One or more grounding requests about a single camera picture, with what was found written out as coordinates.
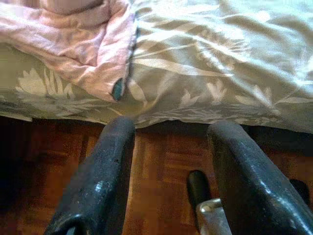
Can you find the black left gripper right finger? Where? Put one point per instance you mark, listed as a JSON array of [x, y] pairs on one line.
[[249, 191]]

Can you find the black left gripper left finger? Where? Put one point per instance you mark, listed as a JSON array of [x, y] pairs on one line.
[[102, 176]]

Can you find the pink cartoon blanket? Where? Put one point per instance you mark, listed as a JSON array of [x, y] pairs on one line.
[[73, 44]]

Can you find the silver robot left leg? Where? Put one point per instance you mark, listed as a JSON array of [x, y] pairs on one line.
[[212, 220]]

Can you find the black robot left foot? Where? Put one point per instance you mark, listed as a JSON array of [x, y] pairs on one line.
[[198, 188]]

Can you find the black robot foot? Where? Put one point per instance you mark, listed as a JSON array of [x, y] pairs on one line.
[[302, 191], [198, 188]]

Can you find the black robot right foot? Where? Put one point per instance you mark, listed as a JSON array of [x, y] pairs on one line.
[[302, 191]]

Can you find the grey leaf-pattern bedsheet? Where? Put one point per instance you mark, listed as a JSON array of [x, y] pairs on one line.
[[220, 61]]

